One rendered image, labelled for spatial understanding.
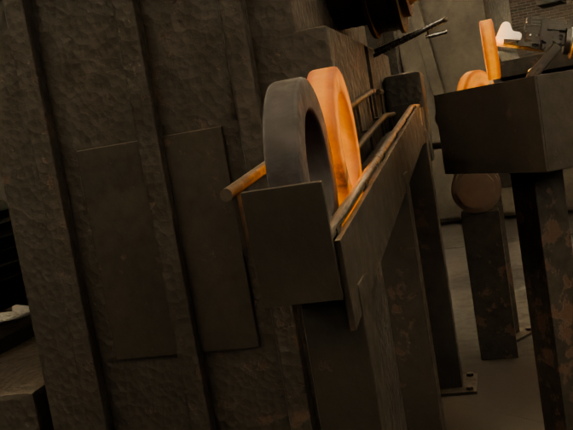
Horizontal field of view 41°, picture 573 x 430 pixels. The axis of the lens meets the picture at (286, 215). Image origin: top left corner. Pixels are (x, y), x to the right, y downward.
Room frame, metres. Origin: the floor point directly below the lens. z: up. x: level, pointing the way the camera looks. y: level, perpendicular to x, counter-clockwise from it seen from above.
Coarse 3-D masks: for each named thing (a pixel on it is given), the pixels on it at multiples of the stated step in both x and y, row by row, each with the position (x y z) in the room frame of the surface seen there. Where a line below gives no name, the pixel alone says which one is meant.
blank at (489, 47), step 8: (480, 24) 2.01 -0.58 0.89; (488, 24) 2.00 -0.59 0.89; (480, 32) 2.08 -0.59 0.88; (488, 32) 1.98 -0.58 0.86; (488, 40) 1.97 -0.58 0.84; (488, 48) 1.97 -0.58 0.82; (496, 48) 1.97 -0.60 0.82; (488, 56) 1.98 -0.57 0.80; (496, 56) 1.97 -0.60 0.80; (488, 64) 1.98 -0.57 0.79; (496, 64) 1.98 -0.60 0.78; (488, 72) 2.00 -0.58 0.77; (496, 72) 2.00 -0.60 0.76
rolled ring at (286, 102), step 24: (288, 96) 0.70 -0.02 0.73; (312, 96) 0.78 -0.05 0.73; (264, 120) 0.69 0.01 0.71; (288, 120) 0.68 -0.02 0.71; (312, 120) 0.79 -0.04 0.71; (264, 144) 0.68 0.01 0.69; (288, 144) 0.67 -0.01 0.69; (312, 144) 0.81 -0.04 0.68; (288, 168) 0.67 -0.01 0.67; (312, 168) 0.82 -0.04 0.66; (336, 192) 0.83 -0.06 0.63
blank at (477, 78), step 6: (468, 72) 2.20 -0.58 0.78; (474, 72) 2.19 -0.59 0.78; (480, 72) 2.20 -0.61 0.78; (462, 78) 2.18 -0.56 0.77; (468, 78) 2.17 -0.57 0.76; (474, 78) 2.18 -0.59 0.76; (480, 78) 2.20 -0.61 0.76; (486, 78) 2.22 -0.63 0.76; (462, 84) 2.17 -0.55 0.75; (468, 84) 2.16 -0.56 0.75; (474, 84) 2.18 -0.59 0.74; (480, 84) 2.20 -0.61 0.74; (486, 84) 2.22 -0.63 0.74
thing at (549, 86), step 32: (448, 96) 1.28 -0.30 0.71; (480, 96) 1.20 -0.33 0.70; (512, 96) 1.12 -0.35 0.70; (544, 96) 1.08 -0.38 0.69; (448, 128) 1.29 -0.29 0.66; (480, 128) 1.21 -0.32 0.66; (512, 128) 1.13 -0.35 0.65; (544, 128) 1.08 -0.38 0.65; (448, 160) 1.31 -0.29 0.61; (480, 160) 1.22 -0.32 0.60; (512, 160) 1.14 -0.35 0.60; (544, 160) 1.08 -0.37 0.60; (512, 192) 1.27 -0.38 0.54; (544, 192) 1.22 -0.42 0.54; (544, 224) 1.22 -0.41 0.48; (544, 256) 1.22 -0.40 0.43; (544, 288) 1.22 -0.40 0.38; (544, 320) 1.23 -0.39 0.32; (544, 352) 1.25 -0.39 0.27; (544, 384) 1.26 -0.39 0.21; (544, 416) 1.27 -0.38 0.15
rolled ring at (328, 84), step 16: (320, 80) 0.88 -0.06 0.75; (336, 80) 0.91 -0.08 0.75; (320, 96) 0.87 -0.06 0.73; (336, 96) 0.88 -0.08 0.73; (336, 112) 0.86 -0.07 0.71; (352, 112) 1.01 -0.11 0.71; (336, 128) 0.85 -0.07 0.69; (352, 128) 0.99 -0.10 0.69; (336, 144) 0.84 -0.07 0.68; (352, 144) 0.99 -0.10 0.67; (336, 160) 0.85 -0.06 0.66; (352, 160) 0.99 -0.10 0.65; (336, 176) 0.85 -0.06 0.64; (352, 176) 0.98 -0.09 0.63; (352, 208) 0.88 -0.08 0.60
